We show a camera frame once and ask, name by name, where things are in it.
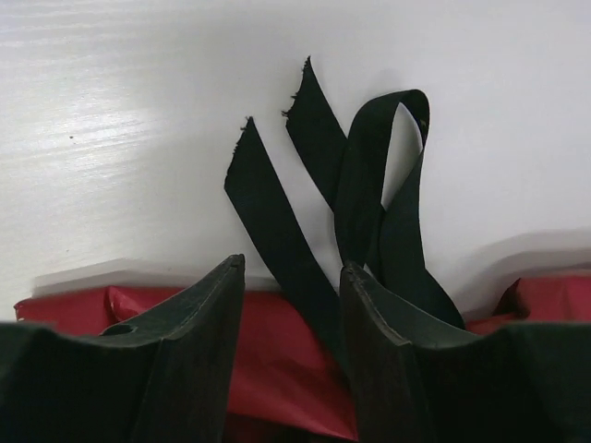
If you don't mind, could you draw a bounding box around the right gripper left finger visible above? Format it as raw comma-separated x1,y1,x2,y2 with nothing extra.
1,255,245,442

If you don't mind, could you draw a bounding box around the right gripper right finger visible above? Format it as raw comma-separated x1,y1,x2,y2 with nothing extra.
340,263,590,442

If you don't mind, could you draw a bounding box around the red wrapping paper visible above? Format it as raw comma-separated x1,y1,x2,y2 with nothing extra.
15,274,590,442

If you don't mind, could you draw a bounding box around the black gold-lettered ribbon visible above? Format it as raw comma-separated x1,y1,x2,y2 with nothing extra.
224,63,464,365

